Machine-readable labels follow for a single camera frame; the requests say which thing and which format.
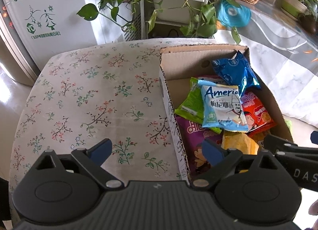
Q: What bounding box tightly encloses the red noodle snack packet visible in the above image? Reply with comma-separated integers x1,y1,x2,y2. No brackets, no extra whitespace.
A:
241,91,276,137

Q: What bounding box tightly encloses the green snack packet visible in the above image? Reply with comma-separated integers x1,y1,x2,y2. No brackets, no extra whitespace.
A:
174,77,223,135

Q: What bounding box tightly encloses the blue round fan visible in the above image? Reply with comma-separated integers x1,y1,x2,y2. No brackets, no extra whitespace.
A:
217,0,251,28

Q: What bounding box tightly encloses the white chest freezer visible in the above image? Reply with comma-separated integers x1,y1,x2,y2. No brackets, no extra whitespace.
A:
0,0,135,72

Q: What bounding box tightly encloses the pothos plant in white pot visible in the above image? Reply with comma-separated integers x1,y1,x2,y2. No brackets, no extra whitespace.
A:
75,0,243,45

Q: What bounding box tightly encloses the silver refrigerator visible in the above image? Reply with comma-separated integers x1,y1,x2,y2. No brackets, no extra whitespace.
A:
1,12,40,86

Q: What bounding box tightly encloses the light blue Ameria packet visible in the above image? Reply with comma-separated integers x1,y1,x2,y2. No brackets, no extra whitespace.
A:
198,80,248,133

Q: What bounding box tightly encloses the white metal plant rack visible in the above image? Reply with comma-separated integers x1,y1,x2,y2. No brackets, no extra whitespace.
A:
120,0,209,41

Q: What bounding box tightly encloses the yellow waffle snack packet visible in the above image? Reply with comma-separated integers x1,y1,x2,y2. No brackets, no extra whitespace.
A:
249,130,270,148

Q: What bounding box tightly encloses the green striped plant pot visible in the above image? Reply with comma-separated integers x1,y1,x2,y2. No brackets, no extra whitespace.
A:
281,0,307,20

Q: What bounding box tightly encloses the pink white snack packet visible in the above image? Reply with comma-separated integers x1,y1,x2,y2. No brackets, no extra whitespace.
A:
198,75,226,85

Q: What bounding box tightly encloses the cardboard milk box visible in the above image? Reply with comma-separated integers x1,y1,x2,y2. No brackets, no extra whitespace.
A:
160,44,292,181

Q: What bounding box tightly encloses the orange bread packet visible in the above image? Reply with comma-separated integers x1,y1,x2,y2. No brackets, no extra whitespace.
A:
222,131,259,155

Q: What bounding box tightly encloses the purple noodle snack packet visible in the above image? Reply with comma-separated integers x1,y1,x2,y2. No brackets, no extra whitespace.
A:
176,115,223,176

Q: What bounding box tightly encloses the blue foil snack packet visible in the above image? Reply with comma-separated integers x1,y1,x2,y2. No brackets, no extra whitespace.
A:
212,51,261,96

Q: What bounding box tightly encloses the brown round vase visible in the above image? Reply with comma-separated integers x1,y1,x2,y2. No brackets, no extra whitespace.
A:
298,13,317,35

